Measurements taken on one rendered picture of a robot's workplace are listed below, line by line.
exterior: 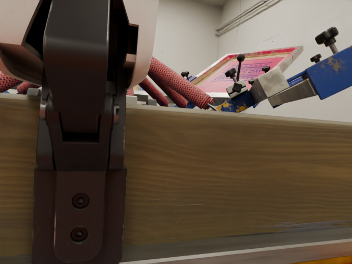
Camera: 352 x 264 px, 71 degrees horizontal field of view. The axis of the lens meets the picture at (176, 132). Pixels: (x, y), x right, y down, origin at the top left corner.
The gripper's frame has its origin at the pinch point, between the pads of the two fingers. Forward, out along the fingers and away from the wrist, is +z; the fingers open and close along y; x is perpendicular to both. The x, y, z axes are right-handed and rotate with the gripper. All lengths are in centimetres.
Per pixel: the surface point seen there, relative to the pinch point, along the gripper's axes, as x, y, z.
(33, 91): -9.2, -29.5, -5.6
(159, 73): 18, -65, -16
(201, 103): 30, -58, -7
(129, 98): 4.9, -27.3, -5.8
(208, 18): 178, -413, -172
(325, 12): 200, -182, -108
